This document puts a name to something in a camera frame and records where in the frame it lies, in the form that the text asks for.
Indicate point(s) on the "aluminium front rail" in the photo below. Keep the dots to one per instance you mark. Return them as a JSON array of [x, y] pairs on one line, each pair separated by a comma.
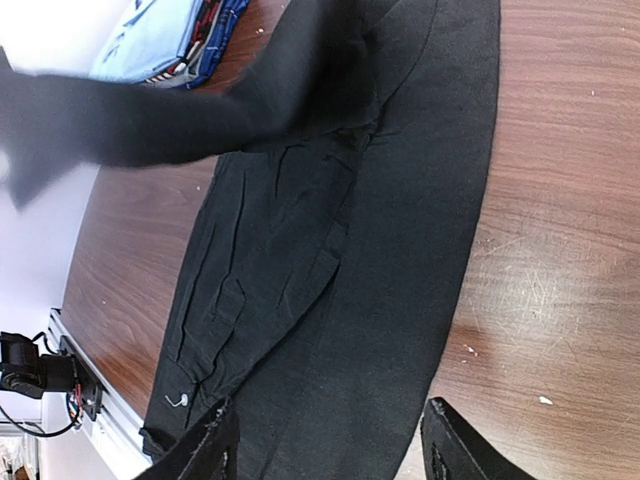
[[110, 423]]

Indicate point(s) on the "black long sleeve shirt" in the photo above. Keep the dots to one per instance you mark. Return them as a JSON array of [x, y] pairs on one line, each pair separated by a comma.
[[325, 264]]

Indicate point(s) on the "red plaid folded shirt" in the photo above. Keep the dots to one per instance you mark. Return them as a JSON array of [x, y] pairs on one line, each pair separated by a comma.
[[199, 34]]

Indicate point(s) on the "light blue folded shirt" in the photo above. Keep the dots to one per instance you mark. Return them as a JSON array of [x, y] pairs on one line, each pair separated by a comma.
[[149, 37]]

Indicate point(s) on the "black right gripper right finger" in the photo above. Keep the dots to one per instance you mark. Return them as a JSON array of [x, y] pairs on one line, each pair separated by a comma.
[[454, 450]]

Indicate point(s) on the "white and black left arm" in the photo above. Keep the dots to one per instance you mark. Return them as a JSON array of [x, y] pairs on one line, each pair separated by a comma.
[[29, 366]]

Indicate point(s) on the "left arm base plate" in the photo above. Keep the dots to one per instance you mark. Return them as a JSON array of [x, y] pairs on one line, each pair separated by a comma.
[[85, 400]]

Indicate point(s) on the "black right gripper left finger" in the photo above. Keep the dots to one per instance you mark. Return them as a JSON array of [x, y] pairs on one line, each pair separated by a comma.
[[208, 449]]

